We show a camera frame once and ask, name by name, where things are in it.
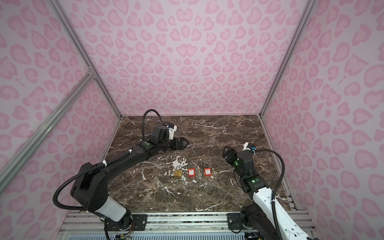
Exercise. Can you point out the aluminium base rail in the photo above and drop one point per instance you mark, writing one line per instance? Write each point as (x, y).
(161, 226)

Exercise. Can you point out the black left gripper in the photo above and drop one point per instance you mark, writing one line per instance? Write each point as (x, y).
(182, 146)

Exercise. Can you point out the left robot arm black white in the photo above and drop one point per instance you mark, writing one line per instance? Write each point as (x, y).
(91, 189)

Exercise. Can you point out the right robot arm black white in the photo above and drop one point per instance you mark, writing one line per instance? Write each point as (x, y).
(266, 215)

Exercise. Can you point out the right corner aluminium post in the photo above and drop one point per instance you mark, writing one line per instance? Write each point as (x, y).
(310, 7)

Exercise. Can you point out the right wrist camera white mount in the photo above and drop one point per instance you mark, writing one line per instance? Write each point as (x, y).
(249, 147)

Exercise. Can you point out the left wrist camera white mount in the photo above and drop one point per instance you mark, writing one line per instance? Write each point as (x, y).
(172, 129)

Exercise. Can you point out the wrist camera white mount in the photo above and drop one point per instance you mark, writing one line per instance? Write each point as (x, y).
(172, 129)
(249, 147)

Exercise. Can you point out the corner aluminium post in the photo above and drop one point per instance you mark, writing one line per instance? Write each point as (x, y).
(79, 46)
(310, 7)

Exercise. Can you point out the brass padlock silver shackle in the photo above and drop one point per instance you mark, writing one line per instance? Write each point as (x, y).
(178, 172)

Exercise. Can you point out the left corner aluminium post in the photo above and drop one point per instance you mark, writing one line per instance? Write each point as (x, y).
(79, 46)

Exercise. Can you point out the left diagonal aluminium frame bar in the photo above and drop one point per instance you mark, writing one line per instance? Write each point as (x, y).
(19, 160)

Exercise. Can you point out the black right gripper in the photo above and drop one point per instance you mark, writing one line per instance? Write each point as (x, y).
(228, 152)

